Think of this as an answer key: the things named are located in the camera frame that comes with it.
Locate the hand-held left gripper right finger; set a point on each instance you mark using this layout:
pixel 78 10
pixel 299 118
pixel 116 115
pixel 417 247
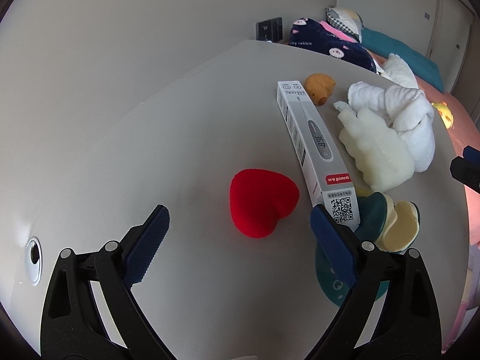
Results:
pixel 333 243

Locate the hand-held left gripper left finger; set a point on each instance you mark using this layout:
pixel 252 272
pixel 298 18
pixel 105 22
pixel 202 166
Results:
pixel 146 247

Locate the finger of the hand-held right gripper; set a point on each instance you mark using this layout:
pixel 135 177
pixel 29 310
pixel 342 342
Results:
pixel 467 168

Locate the white thermometer box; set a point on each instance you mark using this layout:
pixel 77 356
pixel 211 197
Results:
pixel 311 146

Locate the green and yellow plush toy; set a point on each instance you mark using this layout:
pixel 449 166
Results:
pixel 373 212

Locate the yellow chick plush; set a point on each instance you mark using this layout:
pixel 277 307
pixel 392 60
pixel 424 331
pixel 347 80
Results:
pixel 444 114

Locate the white rolled towel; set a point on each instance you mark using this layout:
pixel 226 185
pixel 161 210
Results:
pixel 408 120

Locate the red plush heart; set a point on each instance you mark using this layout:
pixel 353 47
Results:
pixel 262 202

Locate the teal pillow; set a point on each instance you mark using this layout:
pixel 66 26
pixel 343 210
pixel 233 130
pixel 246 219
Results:
pixel 405 52

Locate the beige door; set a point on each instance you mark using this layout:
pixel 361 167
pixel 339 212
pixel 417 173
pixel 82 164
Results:
pixel 450 18

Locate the orange duck toy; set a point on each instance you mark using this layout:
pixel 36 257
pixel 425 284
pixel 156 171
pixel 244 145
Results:
pixel 318 86

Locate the navy printed blanket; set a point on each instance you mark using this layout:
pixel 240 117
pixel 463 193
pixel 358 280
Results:
pixel 330 41

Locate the pink folded cloth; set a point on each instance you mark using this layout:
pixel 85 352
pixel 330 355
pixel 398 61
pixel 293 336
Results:
pixel 335 30

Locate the checked pillow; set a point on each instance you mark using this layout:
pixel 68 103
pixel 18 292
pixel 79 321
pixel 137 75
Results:
pixel 345 18

